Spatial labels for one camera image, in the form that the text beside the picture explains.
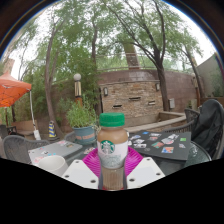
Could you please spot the coffee drink bottle green cap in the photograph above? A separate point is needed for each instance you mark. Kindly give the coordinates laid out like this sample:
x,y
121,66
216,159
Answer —
x,y
112,146

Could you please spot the green plant in teal pot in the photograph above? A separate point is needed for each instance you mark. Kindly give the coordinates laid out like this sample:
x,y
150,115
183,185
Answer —
x,y
81,116

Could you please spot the white ceramic mug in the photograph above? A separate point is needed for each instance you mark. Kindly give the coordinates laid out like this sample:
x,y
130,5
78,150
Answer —
x,y
55,165

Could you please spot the yellow blue striped cone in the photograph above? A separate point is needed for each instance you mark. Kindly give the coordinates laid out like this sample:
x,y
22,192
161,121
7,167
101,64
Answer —
x,y
52,130

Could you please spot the dark-trunk tree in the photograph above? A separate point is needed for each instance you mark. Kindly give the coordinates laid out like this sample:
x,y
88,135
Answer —
x,y
163,90

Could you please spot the black jacket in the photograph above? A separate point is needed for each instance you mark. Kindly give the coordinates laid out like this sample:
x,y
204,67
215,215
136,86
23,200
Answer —
x,y
208,126

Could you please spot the leaning pale-trunk tree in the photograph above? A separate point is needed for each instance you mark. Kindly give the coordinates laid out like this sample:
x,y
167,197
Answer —
x,y
47,83

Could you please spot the black wall lantern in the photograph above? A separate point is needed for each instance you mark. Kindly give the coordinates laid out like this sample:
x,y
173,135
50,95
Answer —
x,y
157,86
105,92

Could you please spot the grey laptop with stickers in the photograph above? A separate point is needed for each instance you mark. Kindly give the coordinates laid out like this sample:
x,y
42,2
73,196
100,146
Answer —
x,y
56,150

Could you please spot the grey wall utility box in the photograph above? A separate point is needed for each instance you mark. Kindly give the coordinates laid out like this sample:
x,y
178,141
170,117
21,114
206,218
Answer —
x,y
171,103

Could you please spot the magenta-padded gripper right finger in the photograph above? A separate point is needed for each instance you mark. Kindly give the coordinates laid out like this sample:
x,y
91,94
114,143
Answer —
x,y
146,173

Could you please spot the orange patio umbrella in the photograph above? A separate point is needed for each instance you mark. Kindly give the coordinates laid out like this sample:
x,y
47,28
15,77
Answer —
x,y
13,90

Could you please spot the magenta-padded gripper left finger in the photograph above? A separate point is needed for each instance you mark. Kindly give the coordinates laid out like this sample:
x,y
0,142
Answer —
x,y
81,175

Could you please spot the lamp post with globe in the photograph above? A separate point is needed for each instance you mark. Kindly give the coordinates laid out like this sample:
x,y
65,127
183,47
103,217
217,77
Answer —
x,y
77,90

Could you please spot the black laptop with stickers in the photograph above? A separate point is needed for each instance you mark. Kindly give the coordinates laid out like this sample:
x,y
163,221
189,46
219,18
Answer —
x,y
163,145

